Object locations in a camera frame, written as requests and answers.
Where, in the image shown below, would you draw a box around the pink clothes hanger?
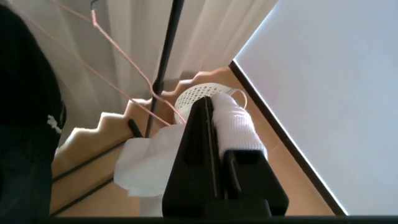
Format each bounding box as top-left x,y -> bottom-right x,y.
12,0 -> 188,128

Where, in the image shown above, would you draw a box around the black clothes rack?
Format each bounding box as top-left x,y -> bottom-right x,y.
49,0 -> 186,218

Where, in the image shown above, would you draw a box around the white laundry basket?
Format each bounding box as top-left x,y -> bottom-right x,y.
173,82 -> 249,126

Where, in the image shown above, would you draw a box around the black shorts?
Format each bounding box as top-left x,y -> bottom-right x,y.
0,4 -> 67,218

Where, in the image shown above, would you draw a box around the beige curtain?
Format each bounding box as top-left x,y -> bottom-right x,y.
9,0 -> 278,147

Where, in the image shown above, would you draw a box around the white garment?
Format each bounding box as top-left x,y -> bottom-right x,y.
113,91 -> 269,218

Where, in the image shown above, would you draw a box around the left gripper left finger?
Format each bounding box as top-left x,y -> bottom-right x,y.
162,95 -> 224,218

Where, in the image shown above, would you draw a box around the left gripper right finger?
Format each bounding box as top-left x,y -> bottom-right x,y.
222,149 -> 290,218

